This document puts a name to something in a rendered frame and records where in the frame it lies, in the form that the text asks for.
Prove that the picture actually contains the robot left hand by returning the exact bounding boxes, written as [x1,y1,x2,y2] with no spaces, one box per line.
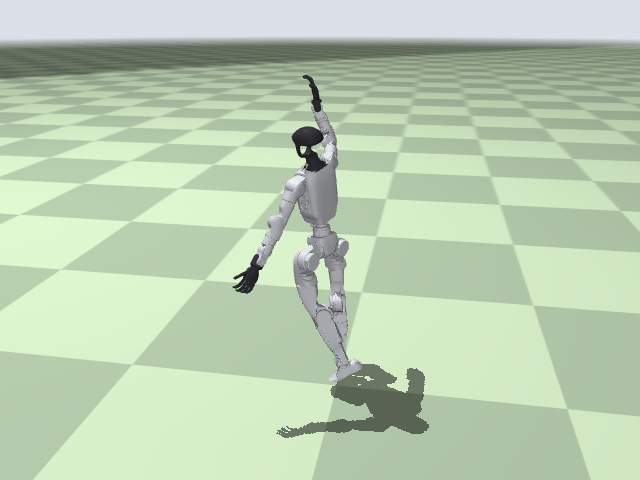
[233,254,263,294]

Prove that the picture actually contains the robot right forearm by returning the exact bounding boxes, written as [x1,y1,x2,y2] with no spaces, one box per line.
[311,103,337,143]

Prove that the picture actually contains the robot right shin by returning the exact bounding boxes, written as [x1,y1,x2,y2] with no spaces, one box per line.
[333,294,347,353]

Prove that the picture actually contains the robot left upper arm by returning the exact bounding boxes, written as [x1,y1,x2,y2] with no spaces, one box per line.
[267,175,306,229]

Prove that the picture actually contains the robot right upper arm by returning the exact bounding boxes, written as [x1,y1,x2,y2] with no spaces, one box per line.
[321,133,338,169]

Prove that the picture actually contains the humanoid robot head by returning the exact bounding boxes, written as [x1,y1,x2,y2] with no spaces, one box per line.
[292,126,328,172]

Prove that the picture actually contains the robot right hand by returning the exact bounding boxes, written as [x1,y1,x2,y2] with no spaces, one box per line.
[303,75,322,112]

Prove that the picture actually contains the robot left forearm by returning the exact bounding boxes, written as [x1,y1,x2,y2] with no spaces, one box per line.
[254,218,284,267]

